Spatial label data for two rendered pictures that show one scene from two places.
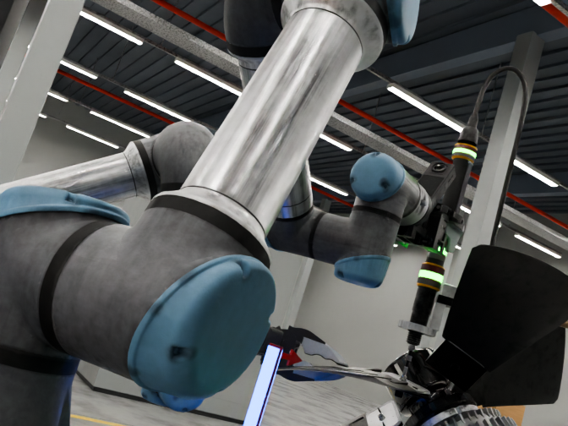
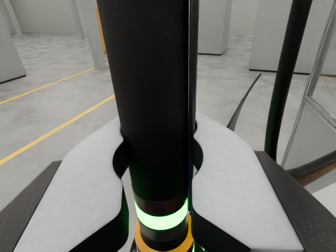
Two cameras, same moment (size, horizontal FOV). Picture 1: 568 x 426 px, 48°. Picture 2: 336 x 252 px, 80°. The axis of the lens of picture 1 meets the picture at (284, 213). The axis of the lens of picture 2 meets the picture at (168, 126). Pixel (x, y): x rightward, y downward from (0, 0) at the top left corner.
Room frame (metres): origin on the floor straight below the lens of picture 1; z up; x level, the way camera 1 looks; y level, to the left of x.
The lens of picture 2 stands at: (1.09, -0.25, 1.55)
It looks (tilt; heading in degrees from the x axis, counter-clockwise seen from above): 31 degrees down; 325
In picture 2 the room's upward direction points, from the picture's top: 3 degrees counter-clockwise
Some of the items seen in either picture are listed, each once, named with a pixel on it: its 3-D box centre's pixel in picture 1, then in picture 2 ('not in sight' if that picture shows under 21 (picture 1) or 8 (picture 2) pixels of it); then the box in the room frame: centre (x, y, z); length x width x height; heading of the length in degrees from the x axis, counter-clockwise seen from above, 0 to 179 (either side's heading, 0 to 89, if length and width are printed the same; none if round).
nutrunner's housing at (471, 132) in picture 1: (445, 226); not in sight; (1.17, -0.30, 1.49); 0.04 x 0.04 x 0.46
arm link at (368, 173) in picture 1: (384, 187); not in sight; (0.94, -0.13, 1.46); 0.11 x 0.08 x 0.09; 144
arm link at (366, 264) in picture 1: (356, 245); not in sight; (0.95, -0.12, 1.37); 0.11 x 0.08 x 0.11; 64
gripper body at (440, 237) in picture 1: (419, 220); not in sight; (1.07, -0.23, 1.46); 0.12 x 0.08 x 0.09; 144
